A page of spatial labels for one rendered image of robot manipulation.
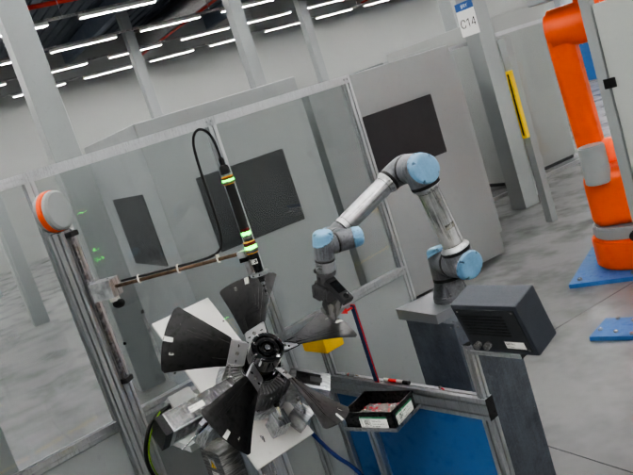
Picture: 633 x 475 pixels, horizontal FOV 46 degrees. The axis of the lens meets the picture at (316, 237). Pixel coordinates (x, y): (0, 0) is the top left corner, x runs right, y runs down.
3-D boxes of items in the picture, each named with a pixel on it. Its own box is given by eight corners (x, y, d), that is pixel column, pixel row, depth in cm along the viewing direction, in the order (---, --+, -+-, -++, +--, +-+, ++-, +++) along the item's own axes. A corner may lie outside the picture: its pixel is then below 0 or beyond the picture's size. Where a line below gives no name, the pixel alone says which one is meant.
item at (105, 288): (92, 305, 284) (84, 284, 282) (102, 299, 290) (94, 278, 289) (115, 299, 280) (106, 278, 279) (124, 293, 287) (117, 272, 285)
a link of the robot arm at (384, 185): (394, 149, 301) (310, 232, 288) (408, 147, 291) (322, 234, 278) (410, 171, 305) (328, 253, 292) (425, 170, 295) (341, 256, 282)
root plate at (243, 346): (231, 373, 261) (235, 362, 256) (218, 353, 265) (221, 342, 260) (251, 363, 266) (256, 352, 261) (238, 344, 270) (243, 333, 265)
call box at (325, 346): (305, 354, 322) (298, 331, 320) (322, 344, 328) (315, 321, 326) (328, 357, 309) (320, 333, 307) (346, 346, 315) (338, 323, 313)
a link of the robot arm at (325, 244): (338, 232, 267) (316, 237, 264) (341, 259, 271) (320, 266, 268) (328, 225, 273) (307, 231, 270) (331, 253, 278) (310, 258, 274)
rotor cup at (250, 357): (254, 389, 262) (262, 369, 253) (233, 356, 268) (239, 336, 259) (287, 372, 270) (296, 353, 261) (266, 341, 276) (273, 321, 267)
